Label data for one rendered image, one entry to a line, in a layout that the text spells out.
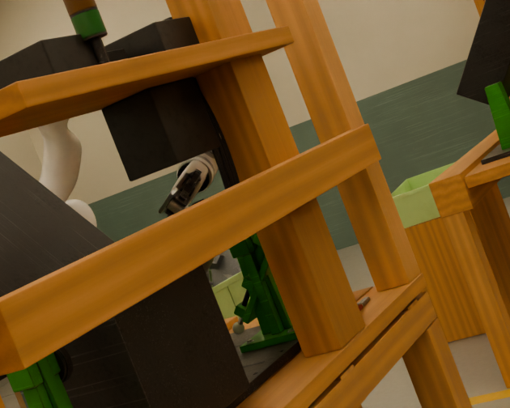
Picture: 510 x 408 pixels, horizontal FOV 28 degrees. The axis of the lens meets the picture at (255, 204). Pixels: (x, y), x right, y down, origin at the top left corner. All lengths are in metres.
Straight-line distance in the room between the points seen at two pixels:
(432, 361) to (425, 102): 6.73
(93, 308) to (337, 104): 1.15
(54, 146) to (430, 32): 6.65
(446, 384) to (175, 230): 1.10
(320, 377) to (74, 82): 0.78
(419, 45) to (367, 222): 6.70
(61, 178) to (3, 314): 1.45
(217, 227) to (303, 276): 0.39
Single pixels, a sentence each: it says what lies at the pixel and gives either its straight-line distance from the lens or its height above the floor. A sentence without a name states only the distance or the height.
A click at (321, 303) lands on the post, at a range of 2.06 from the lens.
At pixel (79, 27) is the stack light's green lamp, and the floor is 1.62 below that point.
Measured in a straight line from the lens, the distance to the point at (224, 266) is 3.30.
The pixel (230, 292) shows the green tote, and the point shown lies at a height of 0.92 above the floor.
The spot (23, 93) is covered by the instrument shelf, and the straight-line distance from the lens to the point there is 1.46.
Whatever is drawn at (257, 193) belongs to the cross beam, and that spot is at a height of 1.25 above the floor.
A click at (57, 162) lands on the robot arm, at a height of 1.46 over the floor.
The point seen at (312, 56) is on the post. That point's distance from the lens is 2.43.
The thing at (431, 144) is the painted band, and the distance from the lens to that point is 9.18.
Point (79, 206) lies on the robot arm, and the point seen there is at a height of 1.33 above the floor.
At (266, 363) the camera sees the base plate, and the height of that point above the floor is 0.90.
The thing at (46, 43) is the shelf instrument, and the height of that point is 1.61.
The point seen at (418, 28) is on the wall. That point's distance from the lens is 9.09.
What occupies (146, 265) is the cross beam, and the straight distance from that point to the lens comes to 1.53.
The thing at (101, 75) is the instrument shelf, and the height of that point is 1.52.
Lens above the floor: 1.36
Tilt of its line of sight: 4 degrees down
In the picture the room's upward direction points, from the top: 21 degrees counter-clockwise
